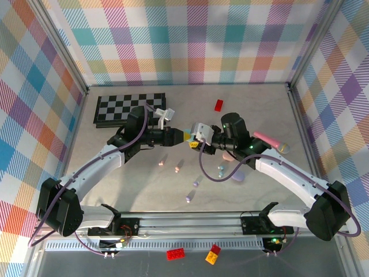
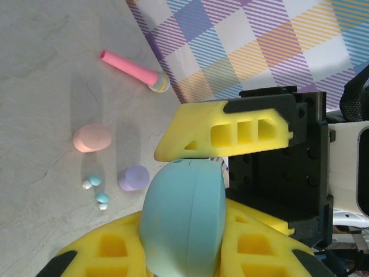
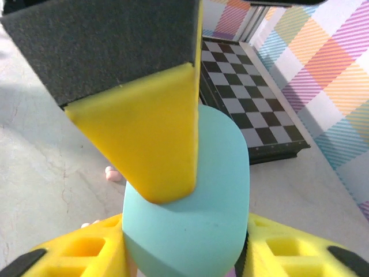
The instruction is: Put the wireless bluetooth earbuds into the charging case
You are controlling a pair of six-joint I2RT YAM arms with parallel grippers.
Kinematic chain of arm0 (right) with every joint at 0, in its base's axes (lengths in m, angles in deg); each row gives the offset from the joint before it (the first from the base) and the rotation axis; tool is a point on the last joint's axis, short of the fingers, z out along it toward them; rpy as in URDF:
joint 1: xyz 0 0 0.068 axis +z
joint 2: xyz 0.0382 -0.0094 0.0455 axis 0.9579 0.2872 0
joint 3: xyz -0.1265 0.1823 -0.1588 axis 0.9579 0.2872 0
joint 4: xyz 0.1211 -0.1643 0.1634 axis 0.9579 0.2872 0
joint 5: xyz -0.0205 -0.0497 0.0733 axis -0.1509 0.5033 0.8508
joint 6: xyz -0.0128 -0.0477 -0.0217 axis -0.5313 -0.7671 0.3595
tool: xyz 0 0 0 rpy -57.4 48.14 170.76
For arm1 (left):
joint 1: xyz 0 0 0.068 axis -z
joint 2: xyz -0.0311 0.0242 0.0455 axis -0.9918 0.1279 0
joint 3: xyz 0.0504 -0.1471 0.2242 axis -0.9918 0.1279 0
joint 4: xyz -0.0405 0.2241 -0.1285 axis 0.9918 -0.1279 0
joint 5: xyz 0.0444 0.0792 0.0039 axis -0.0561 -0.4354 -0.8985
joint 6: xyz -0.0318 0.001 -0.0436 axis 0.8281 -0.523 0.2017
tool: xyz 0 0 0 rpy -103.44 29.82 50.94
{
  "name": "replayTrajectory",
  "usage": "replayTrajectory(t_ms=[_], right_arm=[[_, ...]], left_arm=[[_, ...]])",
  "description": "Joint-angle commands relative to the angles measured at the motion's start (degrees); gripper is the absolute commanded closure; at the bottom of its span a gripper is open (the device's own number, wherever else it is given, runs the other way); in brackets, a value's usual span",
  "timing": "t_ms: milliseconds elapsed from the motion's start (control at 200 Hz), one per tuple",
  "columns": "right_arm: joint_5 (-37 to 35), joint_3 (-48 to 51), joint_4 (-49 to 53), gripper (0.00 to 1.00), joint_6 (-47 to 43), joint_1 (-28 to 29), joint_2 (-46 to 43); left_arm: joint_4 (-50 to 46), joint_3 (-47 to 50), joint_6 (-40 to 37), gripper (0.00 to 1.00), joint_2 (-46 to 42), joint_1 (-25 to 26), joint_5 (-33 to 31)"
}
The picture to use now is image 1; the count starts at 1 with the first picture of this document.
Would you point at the purple earbud case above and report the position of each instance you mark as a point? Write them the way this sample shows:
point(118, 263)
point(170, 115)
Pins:
point(239, 178)

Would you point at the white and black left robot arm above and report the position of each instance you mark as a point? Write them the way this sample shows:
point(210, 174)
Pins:
point(95, 170)

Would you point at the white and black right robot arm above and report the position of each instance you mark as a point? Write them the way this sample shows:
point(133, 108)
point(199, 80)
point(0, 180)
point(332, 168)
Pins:
point(288, 173)

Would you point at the slim red toy brick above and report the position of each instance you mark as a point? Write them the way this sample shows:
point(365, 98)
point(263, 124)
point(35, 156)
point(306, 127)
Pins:
point(219, 105)

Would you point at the purple earbud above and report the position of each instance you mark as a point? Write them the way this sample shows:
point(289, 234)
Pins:
point(196, 183)
point(188, 198)

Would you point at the black and grey chessboard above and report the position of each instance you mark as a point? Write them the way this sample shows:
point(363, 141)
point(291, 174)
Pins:
point(115, 106)

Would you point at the small red toy brick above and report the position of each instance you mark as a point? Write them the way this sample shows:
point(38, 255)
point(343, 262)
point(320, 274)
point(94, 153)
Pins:
point(216, 248)

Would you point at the wide red toy brick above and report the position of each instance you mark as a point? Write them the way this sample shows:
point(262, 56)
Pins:
point(176, 254)

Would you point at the orange yellow toy brick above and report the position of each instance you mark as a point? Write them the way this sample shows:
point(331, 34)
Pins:
point(212, 257)

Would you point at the black controller box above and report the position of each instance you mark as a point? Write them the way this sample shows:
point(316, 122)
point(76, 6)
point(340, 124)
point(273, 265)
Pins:
point(108, 244)
point(269, 243)

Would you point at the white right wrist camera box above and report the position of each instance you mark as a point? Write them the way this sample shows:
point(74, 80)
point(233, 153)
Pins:
point(201, 131)

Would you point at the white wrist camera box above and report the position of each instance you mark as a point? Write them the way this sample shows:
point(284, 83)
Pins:
point(167, 114)
point(201, 131)

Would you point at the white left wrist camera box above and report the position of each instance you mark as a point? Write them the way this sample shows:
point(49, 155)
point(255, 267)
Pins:
point(167, 114)

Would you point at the aluminium side rail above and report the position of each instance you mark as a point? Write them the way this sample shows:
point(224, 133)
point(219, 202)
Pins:
point(75, 130)
point(300, 115)

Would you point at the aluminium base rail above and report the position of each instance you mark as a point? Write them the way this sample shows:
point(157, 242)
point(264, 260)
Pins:
point(187, 223)

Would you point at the aluminium frame post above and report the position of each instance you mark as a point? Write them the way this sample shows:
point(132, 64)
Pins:
point(312, 43)
point(75, 72)

